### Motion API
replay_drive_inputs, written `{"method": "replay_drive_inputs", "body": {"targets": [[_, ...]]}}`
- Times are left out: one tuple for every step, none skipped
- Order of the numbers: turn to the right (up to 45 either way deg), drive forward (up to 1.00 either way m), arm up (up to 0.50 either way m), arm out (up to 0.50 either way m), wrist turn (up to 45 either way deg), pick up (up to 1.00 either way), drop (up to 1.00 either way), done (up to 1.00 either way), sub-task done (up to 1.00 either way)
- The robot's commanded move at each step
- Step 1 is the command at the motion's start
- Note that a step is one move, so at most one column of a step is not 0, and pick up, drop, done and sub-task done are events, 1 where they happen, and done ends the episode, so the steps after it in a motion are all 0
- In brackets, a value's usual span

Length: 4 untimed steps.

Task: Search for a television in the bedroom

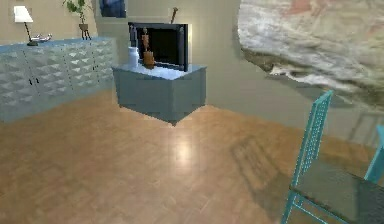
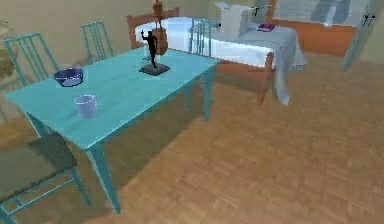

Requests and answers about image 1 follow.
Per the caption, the green house plant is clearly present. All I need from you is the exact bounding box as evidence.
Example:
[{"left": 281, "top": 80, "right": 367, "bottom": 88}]
[{"left": 62, "top": 0, "right": 94, "bottom": 41}]

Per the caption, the long grey-blue sideboard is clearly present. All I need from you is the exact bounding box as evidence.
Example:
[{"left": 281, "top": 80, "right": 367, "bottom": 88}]
[{"left": 0, "top": 36, "right": 118, "bottom": 124}]

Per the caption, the grey-blue television stand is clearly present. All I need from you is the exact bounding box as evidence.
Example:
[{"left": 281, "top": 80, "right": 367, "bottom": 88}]
[{"left": 111, "top": 63, "right": 208, "bottom": 127}]

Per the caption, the teal metal chair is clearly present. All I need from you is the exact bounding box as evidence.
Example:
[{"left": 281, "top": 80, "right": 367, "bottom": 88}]
[{"left": 280, "top": 89, "right": 384, "bottom": 224}]

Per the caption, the small silver object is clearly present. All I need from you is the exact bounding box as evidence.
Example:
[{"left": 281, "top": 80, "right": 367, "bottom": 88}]
[{"left": 30, "top": 33, "right": 53, "bottom": 43}]

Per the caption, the white vase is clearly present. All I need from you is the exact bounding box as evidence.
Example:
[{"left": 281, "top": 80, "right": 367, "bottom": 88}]
[{"left": 127, "top": 46, "right": 140, "bottom": 70}]

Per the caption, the white shade table lamp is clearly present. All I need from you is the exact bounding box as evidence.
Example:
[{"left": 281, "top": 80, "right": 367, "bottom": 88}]
[{"left": 13, "top": 5, "right": 39, "bottom": 47}]

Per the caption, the blue framed wall picture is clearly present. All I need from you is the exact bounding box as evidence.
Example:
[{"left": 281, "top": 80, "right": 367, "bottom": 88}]
[{"left": 98, "top": 0, "right": 128, "bottom": 19}]

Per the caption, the black television set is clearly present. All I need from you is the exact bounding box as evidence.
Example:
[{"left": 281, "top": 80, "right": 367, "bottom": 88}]
[{"left": 127, "top": 21, "right": 190, "bottom": 73}]

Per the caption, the brown wooden statuette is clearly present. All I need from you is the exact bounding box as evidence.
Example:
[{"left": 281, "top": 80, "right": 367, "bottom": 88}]
[{"left": 141, "top": 27, "right": 156, "bottom": 70}]

